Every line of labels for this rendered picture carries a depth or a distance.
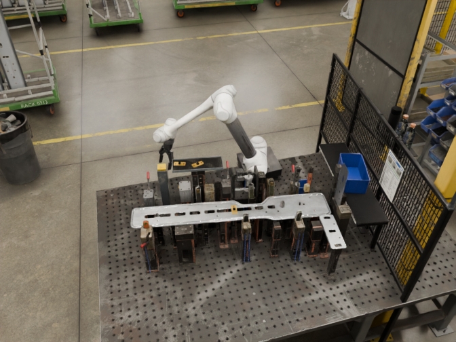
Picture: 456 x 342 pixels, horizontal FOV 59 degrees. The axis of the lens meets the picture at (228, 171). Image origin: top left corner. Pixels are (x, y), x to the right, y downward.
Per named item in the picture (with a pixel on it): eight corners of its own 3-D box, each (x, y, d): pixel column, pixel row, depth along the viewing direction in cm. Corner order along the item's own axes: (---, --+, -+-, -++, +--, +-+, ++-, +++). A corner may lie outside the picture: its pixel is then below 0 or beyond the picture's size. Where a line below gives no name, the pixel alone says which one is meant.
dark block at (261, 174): (256, 218, 314) (258, 177, 287) (254, 212, 319) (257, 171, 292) (262, 217, 314) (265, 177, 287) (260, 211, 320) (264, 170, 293)
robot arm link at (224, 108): (270, 161, 332) (271, 180, 316) (252, 167, 338) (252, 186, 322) (229, 88, 286) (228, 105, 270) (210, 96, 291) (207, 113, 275)
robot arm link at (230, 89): (210, 89, 302) (209, 100, 292) (229, 77, 294) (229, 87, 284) (221, 102, 309) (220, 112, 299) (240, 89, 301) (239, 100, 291)
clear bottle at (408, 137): (401, 153, 258) (410, 127, 245) (397, 147, 263) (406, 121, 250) (411, 152, 259) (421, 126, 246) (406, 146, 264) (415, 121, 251)
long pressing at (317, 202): (129, 232, 265) (129, 231, 264) (131, 207, 282) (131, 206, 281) (332, 215, 277) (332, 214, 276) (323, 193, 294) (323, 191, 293)
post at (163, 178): (162, 214, 317) (156, 172, 288) (163, 207, 322) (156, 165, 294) (172, 214, 317) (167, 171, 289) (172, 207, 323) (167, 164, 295)
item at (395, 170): (391, 205, 262) (404, 169, 242) (377, 182, 279) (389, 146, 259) (394, 205, 262) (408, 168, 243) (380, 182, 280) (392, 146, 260)
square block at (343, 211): (332, 248, 292) (340, 213, 268) (328, 239, 298) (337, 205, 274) (343, 246, 292) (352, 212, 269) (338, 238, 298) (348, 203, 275)
